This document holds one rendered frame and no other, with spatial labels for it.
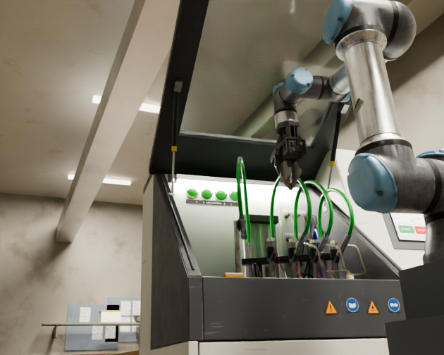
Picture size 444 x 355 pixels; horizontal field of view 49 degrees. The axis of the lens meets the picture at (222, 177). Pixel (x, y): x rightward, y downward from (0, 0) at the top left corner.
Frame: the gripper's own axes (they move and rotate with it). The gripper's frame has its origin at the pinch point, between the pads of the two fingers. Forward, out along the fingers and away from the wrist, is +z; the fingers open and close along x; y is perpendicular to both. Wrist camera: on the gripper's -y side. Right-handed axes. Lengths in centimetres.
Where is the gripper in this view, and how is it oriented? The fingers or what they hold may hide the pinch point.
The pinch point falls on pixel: (290, 187)
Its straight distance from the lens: 154.7
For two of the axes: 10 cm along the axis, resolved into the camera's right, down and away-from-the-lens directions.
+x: 9.6, 0.8, 2.9
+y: 2.9, -3.6, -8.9
